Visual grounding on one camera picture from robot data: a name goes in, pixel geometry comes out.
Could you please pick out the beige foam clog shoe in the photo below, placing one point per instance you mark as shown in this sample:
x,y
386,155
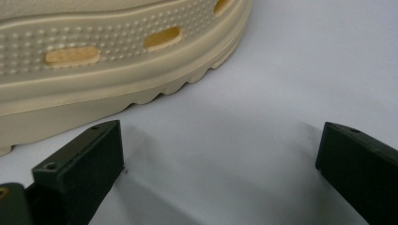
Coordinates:
x,y
94,81

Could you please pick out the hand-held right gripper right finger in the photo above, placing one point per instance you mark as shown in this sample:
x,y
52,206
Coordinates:
x,y
363,168

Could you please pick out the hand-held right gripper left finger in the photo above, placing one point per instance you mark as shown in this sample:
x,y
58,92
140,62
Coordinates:
x,y
78,168

